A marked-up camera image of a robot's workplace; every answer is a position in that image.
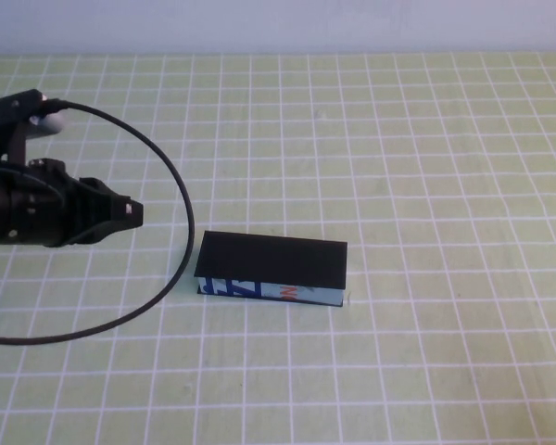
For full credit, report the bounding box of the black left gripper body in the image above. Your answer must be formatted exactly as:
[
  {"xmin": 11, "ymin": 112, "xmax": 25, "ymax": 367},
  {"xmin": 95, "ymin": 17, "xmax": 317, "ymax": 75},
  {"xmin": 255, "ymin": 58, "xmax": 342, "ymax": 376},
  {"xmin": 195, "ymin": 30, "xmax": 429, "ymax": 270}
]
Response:
[{"xmin": 14, "ymin": 157, "xmax": 83, "ymax": 248}]

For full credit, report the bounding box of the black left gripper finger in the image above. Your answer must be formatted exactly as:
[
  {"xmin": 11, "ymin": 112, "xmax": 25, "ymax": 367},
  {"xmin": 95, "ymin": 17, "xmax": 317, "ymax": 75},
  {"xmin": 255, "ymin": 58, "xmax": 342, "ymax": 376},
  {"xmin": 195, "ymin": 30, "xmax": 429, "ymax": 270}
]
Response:
[
  {"xmin": 78, "ymin": 176, "xmax": 145, "ymax": 231},
  {"xmin": 71, "ymin": 218, "xmax": 122, "ymax": 247}
]

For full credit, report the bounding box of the black printed glasses case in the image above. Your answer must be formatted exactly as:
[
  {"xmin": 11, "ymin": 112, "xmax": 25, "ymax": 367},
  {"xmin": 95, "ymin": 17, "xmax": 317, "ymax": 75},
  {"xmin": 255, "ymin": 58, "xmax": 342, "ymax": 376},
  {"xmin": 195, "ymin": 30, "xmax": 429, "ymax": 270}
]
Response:
[{"xmin": 193, "ymin": 230, "xmax": 349, "ymax": 310}]

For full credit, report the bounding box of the black left camera cable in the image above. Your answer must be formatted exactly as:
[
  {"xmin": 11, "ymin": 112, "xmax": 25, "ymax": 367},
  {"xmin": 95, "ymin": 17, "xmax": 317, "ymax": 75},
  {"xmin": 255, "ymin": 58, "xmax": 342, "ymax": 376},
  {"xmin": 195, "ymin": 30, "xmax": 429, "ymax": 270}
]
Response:
[{"xmin": 0, "ymin": 99, "xmax": 196, "ymax": 347}]

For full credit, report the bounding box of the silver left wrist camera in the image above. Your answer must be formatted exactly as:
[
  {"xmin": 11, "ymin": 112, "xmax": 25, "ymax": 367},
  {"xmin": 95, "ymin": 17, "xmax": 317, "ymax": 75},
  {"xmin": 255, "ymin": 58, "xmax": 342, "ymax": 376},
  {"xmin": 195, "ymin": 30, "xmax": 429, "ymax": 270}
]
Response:
[{"xmin": 27, "ymin": 102, "xmax": 69, "ymax": 137}]

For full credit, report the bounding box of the black left camera mount bracket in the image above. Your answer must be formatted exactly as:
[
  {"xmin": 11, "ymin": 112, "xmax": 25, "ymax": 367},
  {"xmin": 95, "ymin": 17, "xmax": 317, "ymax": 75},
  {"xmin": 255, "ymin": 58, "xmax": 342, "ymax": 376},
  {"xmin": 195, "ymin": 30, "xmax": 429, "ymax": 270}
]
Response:
[{"xmin": 0, "ymin": 89, "xmax": 48, "ymax": 166}]

